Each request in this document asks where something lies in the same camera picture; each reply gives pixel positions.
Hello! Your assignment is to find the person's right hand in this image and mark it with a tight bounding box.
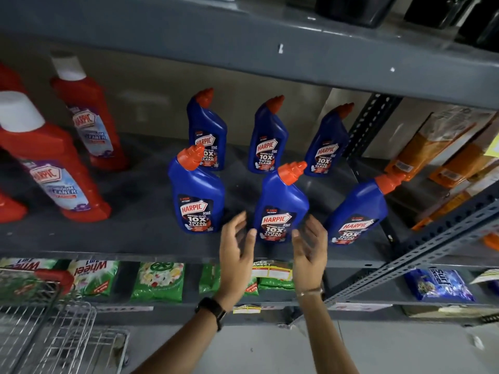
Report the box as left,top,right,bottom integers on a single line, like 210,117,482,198
292,215,328,296

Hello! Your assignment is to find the person's left hand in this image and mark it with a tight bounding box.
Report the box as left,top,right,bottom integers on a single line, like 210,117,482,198
214,211,258,304

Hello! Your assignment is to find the person's left forearm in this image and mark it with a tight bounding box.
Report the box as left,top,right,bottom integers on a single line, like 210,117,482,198
132,294,235,374

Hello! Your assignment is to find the person's right forearm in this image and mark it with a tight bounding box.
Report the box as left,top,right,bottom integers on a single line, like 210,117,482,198
297,291,360,374

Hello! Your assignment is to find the group of blue cleaner bottles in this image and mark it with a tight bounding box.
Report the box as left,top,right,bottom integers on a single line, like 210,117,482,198
168,88,407,246

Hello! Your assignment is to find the green detergent packet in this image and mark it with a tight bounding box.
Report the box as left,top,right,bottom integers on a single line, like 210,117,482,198
0,258,59,302
244,260,296,297
198,263,221,295
67,260,120,297
130,262,185,303

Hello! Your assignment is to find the black wrist watch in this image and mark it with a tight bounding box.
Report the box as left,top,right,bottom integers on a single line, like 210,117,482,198
194,297,227,332

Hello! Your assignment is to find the white shelf price label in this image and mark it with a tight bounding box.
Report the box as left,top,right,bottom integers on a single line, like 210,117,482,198
95,305,155,313
328,303,393,312

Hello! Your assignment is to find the blue detergent packet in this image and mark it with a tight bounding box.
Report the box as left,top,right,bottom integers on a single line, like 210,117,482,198
404,268,475,303

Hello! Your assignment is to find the white and yellow tag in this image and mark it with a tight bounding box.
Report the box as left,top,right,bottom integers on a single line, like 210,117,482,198
469,268,499,285

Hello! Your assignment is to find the gray metal shelf rack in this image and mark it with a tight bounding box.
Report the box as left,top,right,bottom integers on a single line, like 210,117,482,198
0,0,499,328

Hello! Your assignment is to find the red white-capped cleaner bottle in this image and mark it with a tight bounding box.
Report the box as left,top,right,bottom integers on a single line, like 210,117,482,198
0,63,26,95
50,54,130,172
0,91,112,223
0,190,28,224

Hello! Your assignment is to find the yellow hanging tag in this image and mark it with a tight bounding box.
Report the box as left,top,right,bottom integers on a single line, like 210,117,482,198
484,133,499,159

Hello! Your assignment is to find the black plastic container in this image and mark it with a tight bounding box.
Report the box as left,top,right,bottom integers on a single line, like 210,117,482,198
404,0,477,30
457,0,499,53
315,0,399,29

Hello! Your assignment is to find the metal wire shopping cart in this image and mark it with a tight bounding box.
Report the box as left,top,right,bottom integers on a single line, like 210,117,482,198
0,268,131,374

